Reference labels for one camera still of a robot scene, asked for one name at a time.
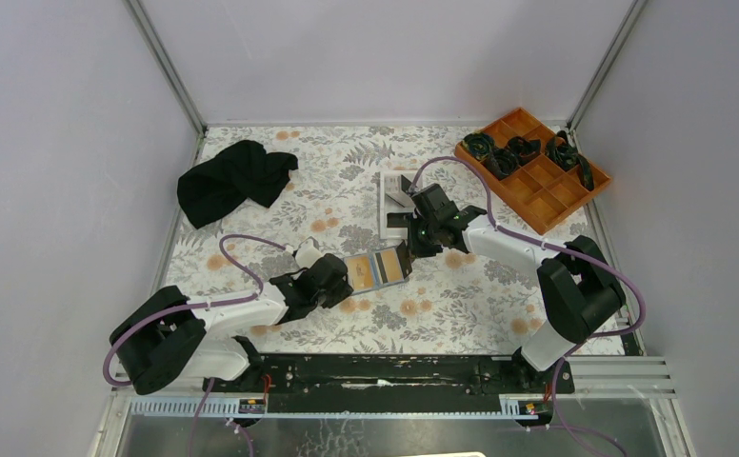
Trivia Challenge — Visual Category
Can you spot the black credit card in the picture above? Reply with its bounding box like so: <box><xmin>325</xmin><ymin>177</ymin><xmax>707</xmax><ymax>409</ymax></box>
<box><xmin>395</xmin><ymin>240</ymin><xmax>412</xmax><ymax>279</ymax></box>

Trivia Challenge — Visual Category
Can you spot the grey blue card holder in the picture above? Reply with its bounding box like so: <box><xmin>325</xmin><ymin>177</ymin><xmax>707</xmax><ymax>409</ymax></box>
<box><xmin>353</xmin><ymin>247</ymin><xmax>409</xmax><ymax>294</ymax></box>

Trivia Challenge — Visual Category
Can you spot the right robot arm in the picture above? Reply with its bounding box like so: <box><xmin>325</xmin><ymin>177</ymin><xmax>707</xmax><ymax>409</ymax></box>
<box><xmin>406</xmin><ymin>184</ymin><xmax>626</xmax><ymax>392</ymax></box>

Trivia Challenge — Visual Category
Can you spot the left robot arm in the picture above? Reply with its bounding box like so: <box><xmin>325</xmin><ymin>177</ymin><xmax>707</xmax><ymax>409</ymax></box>
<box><xmin>103</xmin><ymin>254</ymin><xmax>352</xmax><ymax>395</ymax></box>

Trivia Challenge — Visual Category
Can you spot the white plastic card box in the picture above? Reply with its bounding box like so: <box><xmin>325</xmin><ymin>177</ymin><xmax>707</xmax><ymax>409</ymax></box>
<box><xmin>378</xmin><ymin>170</ymin><xmax>416</xmax><ymax>240</ymax></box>

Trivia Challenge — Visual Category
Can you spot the stack of cards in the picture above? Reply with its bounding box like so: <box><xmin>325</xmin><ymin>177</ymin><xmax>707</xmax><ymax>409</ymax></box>
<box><xmin>384</xmin><ymin>174</ymin><xmax>414</xmax><ymax>208</ymax></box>

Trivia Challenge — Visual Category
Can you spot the floral table mat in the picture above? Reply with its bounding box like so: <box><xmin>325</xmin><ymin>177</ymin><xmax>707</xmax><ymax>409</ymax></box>
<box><xmin>166</xmin><ymin>126</ymin><xmax>545</xmax><ymax>354</ymax></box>

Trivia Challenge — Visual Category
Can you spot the green yellow rolled tie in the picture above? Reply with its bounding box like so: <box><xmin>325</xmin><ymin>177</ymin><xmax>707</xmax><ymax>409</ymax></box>
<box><xmin>461</xmin><ymin>131</ymin><xmax>496</xmax><ymax>162</ymax></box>

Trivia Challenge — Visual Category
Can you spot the dark blue rolled tie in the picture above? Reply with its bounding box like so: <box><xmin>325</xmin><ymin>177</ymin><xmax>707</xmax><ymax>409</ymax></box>
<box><xmin>482</xmin><ymin>136</ymin><xmax>542</xmax><ymax>180</ymax></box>

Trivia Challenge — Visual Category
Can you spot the black cloth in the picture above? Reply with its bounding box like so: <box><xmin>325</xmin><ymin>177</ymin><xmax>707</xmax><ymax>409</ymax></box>
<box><xmin>176</xmin><ymin>140</ymin><xmax>299</xmax><ymax>229</ymax></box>

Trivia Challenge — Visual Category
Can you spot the black orange rolled tie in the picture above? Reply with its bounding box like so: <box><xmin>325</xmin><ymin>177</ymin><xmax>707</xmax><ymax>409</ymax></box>
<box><xmin>545</xmin><ymin>129</ymin><xmax>595</xmax><ymax>190</ymax></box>

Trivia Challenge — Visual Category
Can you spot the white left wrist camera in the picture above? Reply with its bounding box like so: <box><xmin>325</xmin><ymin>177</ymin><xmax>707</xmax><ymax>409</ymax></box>
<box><xmin>293</xmin><ymin>237</ymin><xmax>323</xmax><ymax>268</ymax></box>

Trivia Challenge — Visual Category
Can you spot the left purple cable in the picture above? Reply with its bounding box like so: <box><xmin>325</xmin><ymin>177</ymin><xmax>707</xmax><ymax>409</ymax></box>
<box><xmin>103</xmin><ymin>234</ymin><xmax>295</xmax><ymax>457</ymax></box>

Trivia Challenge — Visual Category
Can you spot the purple cable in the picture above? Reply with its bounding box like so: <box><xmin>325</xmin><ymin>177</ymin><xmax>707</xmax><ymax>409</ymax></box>
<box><xmin>103</xmin><ymin>234</ymin><xmax>295</xmax><ymax>457</ymax></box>
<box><xmin>407</xmin><ymin>155</ymin><xmax>649</xmax><ymax>457</ymax></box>

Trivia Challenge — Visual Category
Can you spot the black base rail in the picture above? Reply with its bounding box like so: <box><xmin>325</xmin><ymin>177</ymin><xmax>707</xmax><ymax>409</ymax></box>
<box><xmin>203</xmin><ymin>353</ymin><xmax>575</xmax><ymax>414</ymax></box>

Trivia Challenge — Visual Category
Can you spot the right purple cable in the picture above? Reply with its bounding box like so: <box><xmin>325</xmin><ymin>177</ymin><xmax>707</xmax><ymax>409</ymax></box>
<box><xmin>407</xmin><ymin>155</ymin><xmax>649</xmax><ymax>457</ymax></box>

